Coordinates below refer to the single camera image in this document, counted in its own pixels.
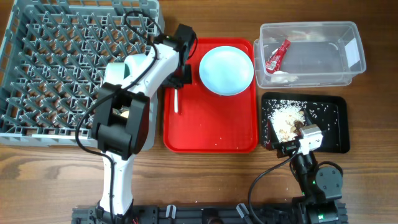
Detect white plastic spoon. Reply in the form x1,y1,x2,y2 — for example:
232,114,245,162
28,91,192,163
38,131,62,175
174,89,179,114

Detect rice and meat leftovers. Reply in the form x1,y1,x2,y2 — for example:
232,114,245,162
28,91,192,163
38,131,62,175
270,105,305,142

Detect light blue small bowl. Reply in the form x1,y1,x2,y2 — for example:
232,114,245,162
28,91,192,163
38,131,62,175
124,54,150,80

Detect red snack wrapper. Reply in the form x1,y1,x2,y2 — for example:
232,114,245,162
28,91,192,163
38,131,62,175
266,39,291,74

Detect yellow plastic cup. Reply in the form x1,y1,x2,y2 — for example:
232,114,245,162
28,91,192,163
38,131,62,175
120,110,129,118

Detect green saucer bowl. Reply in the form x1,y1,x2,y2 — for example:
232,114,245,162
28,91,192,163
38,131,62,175
104,62,126,85

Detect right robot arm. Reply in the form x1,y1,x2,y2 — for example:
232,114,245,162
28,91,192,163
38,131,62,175
267,121,348,224

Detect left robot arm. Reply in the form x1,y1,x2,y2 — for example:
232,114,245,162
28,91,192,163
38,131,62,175
91,24,197,223

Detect black plastic waste tray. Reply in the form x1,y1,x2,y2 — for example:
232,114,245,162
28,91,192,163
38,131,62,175
261,92,351,154

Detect clear plastic waste bin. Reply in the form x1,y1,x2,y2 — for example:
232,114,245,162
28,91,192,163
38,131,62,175
253,21,367,89

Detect grey plastic dishwasher rack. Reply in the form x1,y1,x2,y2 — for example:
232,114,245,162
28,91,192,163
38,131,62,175
1,0,165,147

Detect large light blue plate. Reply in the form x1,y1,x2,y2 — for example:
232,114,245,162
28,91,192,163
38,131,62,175
199,46,254,96

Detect red plastic serving tray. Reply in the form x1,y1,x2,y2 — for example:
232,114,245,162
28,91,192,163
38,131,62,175
163,38,258,153

